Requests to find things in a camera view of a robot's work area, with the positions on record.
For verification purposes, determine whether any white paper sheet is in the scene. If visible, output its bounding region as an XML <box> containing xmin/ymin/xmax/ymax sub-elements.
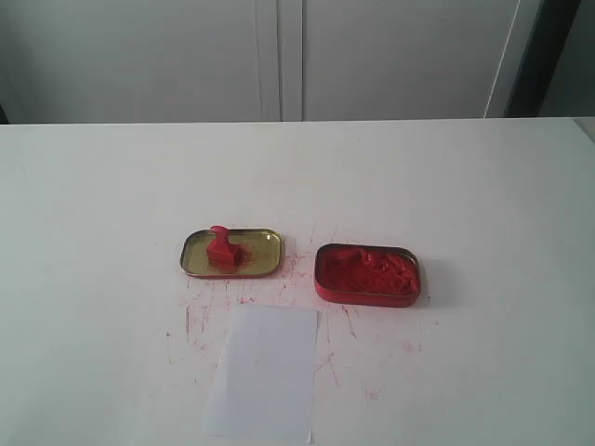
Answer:
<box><xmin>203</xmin><ymin>304</ymin><xmax>318</xmax><ymax>442</ymax></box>

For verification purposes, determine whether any white cabinet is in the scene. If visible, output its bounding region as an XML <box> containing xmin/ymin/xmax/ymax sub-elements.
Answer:
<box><xmin>1</xmin><ymin>1</ymin><xmax>540</xmax><ymax>124</ymax></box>

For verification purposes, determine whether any red ink tin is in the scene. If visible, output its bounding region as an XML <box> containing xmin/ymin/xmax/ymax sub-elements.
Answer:
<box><xmin>313</xmin><ymin>243</ymin><xmax>422</xmax><ymax>308</ymax></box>

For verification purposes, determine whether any red rubber stamp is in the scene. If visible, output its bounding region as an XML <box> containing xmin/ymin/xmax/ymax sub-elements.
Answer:
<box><xmin>206</xmin><ymin>225</ymin><xmax>242</xmax><ymax>272</ymax></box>

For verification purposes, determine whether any gold tin lid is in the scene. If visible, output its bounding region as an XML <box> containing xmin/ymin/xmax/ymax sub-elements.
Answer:
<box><xmin>179</xmin><ymin>227</ymin><xmax>283</xmax><ymax>279</ymax></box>

